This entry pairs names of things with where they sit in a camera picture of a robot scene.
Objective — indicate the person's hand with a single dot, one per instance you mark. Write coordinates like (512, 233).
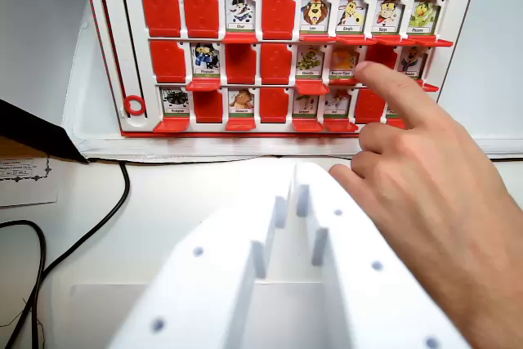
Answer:
(445, 210)

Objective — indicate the white platform under board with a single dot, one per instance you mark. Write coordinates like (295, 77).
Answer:
(229, 148)

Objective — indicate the white printed paper sheet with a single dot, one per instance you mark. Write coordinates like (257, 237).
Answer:
(24, 185)

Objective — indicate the red and white game board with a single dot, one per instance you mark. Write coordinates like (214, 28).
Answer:
(278, 38)

